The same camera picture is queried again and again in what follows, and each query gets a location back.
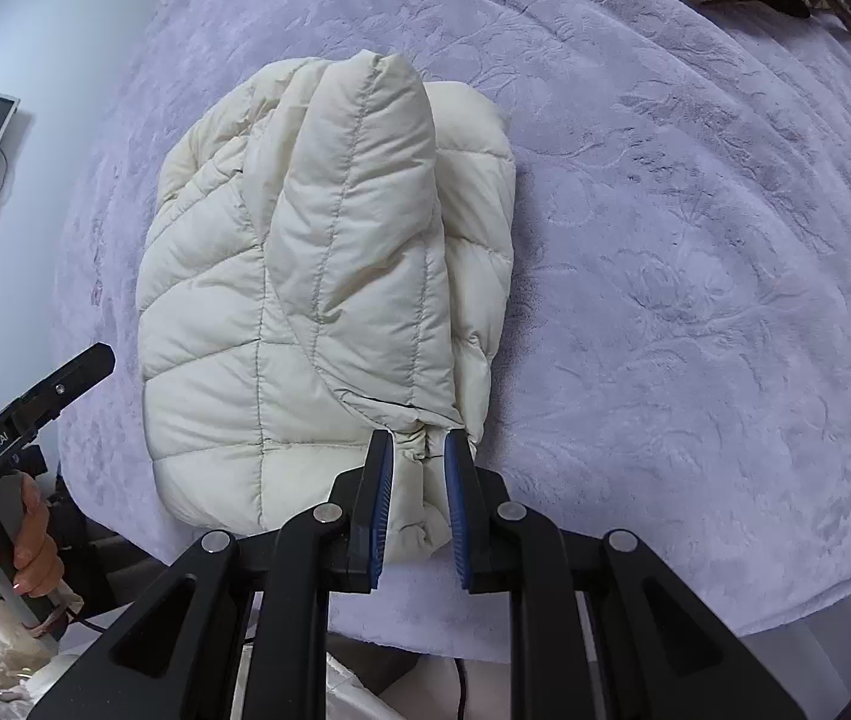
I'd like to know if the cream quilted down jacket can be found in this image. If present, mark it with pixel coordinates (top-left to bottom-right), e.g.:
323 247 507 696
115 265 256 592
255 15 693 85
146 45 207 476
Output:
137 51 517 562

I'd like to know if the left hand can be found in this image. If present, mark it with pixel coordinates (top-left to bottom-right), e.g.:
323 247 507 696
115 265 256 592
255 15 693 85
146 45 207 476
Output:
0 475 64 598

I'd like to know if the lavender embossed plush blanket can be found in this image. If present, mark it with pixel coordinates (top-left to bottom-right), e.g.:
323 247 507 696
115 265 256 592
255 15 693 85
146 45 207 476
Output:
55 0 851 634

